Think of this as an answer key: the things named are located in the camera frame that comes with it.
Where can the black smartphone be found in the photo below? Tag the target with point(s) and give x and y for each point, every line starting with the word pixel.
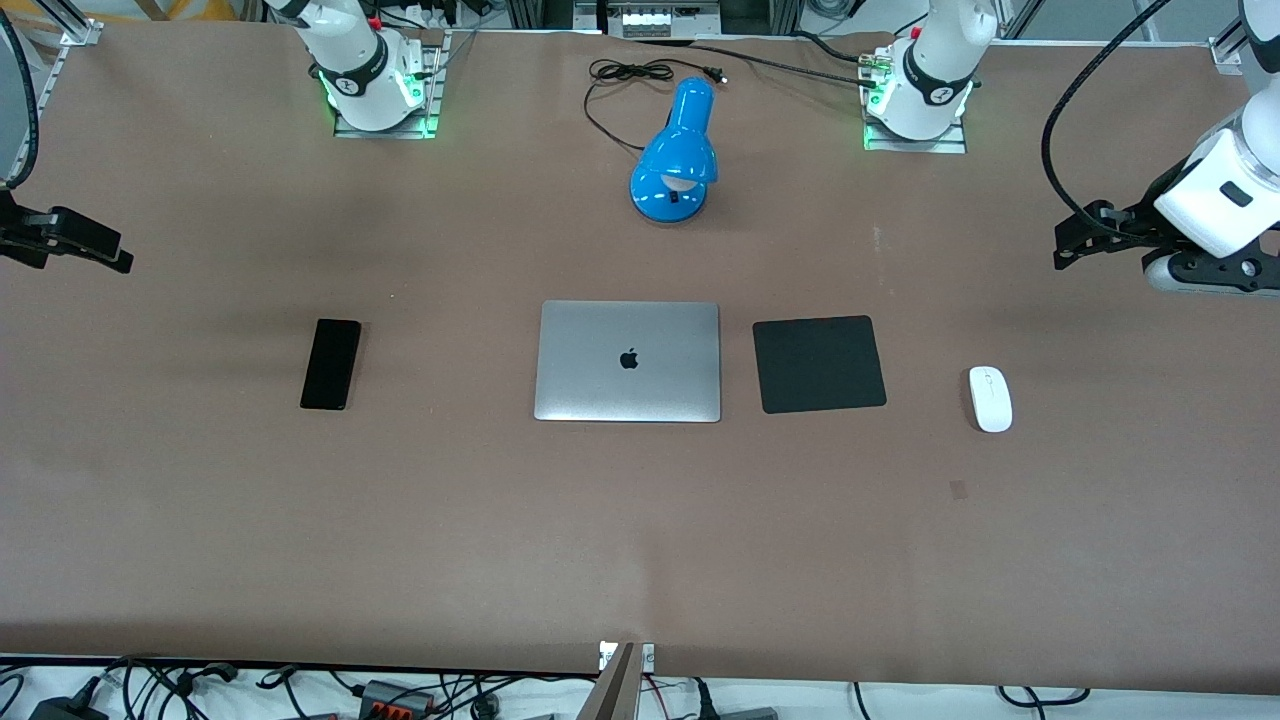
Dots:
pixel 331 364

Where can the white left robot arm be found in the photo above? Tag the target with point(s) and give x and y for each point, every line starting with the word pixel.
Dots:
pixel 930 82

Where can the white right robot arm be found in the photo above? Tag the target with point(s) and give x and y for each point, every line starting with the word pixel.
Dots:
pixel 362 72

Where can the white computer mouse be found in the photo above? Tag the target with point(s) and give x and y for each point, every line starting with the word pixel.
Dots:
pixel 990 400

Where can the black mouse pad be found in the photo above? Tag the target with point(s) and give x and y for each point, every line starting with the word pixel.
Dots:
pixel 819 365

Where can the blue desk lamp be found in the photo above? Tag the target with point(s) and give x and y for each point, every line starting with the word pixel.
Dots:
pixel 680 150

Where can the black power adapter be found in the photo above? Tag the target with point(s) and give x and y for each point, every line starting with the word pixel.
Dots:
pixel 65 705

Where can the silver laptop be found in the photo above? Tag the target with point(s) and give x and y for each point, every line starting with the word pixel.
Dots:
pixel 628 390

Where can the white power strip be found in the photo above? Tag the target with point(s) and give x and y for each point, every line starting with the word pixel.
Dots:
pixel 657 22

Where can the brown paper table cover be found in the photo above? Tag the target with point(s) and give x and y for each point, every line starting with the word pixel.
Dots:
pixel 640 550

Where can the grey connector block orange levers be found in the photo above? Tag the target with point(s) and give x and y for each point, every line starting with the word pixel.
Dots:
pixel 395 697

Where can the metal table corner bracket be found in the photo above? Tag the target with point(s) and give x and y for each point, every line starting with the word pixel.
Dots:
pixel 1230 52
pixel 82 33

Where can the aluminium arm base plate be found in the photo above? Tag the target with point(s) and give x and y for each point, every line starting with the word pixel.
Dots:
pixel 955 143
pixel 432 95

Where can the brown camera mount post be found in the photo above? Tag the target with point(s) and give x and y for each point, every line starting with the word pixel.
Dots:
pixel 620 690

